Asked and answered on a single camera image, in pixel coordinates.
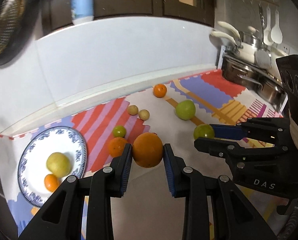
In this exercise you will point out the orange mandarin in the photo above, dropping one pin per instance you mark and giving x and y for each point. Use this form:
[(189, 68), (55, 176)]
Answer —
[(147, 150), (159, 90), (51, 182), (116, 146)]

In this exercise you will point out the white spoon right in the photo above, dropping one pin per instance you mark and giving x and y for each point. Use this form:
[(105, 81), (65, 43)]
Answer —
[(276, 34)]

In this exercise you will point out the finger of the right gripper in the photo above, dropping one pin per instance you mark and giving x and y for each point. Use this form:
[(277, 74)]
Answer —
[(213, 148), (228, 132)]

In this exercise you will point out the colourful patterned table mat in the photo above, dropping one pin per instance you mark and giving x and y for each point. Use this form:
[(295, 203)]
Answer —
[(147, 210)]

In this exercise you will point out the steel pot on rack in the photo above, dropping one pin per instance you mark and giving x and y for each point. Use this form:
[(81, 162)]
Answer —
[(240, 74)]

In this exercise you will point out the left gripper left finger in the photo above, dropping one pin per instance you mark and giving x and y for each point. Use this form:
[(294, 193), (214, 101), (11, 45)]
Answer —
[(61, 215)]

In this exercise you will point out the small green lime front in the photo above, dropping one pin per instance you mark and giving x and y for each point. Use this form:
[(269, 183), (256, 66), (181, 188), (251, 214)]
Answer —
[(204, 131)]

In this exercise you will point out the small brown longan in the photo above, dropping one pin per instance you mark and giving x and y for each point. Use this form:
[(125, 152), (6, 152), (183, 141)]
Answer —
[(132, 110), (144, 114)]

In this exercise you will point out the small green lime back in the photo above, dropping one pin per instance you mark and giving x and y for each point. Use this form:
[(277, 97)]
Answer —
[(119, 131)]

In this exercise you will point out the blue white porcelain plate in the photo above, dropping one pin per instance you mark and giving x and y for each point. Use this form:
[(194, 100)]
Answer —
[(32, 167)]

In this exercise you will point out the black frying pan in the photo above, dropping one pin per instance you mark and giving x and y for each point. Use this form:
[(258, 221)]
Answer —
[(17, 22)]

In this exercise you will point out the small green lime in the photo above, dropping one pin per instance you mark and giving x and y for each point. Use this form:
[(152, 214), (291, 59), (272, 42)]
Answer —
[(204, 131), (119, 131)]

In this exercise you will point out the blue white soap dispenser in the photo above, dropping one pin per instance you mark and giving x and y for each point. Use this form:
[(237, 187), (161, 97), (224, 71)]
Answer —
[(81, 11)]

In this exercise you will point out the large green apple front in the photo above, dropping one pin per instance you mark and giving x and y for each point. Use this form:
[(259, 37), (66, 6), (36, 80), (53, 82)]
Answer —
[(58, 164)]

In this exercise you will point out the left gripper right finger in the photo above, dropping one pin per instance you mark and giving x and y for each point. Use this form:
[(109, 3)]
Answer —
[(234, 217)]

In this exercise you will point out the white spoon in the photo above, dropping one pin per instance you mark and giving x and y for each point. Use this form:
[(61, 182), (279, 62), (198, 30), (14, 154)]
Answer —
[(276, 34), (267, 31)]

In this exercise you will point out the white spoon left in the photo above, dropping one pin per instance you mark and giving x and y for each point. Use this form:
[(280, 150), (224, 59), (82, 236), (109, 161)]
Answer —
[(267, 31)]

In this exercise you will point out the white pot cream handles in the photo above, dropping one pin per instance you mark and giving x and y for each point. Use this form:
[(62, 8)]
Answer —
[(245, 45)]

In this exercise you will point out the steel spatula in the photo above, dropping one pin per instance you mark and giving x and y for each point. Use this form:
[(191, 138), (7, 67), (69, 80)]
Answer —
[(263, 55)]

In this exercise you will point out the green apple back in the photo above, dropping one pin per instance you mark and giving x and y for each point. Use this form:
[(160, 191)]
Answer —
[(185, 110)]

